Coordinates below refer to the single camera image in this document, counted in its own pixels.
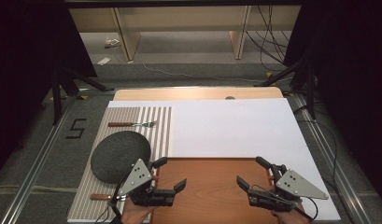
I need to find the bundle of black cables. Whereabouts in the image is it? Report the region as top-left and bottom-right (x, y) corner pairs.
(245, 5), (293, 73)

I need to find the striped placemat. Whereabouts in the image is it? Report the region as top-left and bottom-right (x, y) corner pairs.
(66, 105), (173, 222)

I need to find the thin black floor cable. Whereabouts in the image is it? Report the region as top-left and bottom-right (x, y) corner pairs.
(292, 105), (340, 189)

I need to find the dark curtain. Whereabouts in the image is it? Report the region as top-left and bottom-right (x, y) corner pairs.
(0, 0), (99, 183)
(282, 0), (382, 209)

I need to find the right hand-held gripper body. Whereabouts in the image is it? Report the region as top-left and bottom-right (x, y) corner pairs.
(248, 163), (330, 214)

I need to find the black metal stand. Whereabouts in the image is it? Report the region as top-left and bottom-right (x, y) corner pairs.
(50, 65), (116, 126)
(254, 55), (318, 121)

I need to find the person's left hand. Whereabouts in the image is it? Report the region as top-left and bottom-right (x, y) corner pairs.
(120, 198), (156, 224)

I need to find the aluminium floor rail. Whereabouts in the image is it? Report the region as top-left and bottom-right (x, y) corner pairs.
(290, 92), (374, 224)
(0, 95), (78, 224)

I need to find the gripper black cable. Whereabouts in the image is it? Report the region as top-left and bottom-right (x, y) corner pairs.
(94, 169), (140, 224)
(249, 184), (319, 222)

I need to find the knife with wooden handle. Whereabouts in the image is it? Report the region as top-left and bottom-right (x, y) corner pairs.
(90, 192), (128, 202)

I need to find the dark grey round plate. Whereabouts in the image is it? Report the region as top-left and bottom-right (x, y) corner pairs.
(90, 130), (152, 185)

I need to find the light wooden desk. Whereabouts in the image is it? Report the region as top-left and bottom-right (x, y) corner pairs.
(68, 5), (303, 63)

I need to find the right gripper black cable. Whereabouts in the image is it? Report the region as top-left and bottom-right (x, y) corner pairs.
(249, 184), (319, 222)

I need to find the crumpled paper scrap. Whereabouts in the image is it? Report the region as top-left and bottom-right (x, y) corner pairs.
(104, 37), (121, 49)

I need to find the fork with wooden handle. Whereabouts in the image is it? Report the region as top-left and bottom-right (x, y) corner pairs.
(107, 120), (158, 129)

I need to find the white board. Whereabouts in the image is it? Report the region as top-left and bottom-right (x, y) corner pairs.
(67, 98), (342, 224)

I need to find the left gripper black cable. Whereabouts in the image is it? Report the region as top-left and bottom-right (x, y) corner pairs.
(94, 169), (140, 224)

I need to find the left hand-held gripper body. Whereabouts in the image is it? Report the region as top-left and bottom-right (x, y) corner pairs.
(118, 158), (177, 207)

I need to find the light wooden table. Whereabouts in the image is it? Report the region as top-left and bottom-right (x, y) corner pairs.
(112, 86), (284, 102)

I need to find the person's right hand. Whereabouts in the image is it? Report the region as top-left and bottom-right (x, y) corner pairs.
(270, 204), (312, 224)

